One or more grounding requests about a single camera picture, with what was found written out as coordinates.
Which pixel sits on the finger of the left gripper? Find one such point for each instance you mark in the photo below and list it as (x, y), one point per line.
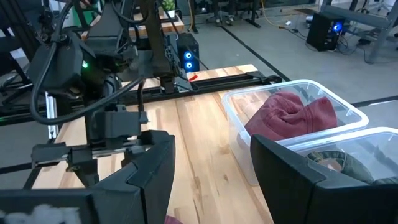
(82, 172)

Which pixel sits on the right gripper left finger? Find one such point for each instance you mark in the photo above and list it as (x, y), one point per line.
(143, 186)

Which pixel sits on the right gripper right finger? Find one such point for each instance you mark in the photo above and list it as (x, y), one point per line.
(289, 193)

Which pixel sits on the green baseball cap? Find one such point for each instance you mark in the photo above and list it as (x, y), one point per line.
(351, 168)

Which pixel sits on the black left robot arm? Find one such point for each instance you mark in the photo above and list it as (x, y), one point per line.
(59, 68)

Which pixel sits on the clear plastic bin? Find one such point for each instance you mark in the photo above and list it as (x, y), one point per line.
(382, 146)
(231, 130)

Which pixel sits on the red tape strip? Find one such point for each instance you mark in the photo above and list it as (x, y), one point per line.
(192, 77)

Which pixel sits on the black computer tower blue lights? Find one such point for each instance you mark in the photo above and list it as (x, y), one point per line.
(188, 53)
(326, 31)

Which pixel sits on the wooden workbench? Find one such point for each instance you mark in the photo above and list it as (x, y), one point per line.
(171, 26)

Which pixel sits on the green plant in white pot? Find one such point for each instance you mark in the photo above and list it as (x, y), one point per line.
(169, 5)

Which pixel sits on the grey metal desk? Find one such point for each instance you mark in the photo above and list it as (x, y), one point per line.
(382, 21)

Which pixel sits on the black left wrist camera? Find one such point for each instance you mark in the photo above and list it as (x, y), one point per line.
(118, 124)

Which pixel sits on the silver aluminium extrusion post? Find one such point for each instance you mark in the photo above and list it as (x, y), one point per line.
(51, 112)

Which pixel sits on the black aluminium table frame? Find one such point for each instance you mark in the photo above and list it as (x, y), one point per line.
(224, 85)

